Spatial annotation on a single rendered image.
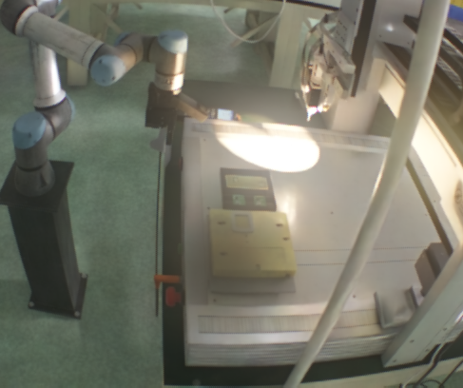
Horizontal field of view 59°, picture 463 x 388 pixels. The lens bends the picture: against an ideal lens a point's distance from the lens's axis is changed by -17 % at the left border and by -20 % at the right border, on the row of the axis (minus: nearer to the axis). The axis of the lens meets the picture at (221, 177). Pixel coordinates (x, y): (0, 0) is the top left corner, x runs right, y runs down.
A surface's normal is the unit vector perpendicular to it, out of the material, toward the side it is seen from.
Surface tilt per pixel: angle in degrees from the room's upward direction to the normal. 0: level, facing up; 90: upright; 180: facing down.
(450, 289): 90
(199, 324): 0
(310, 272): 0
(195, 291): 0
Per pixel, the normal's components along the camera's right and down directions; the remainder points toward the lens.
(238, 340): 0.12, -0.78
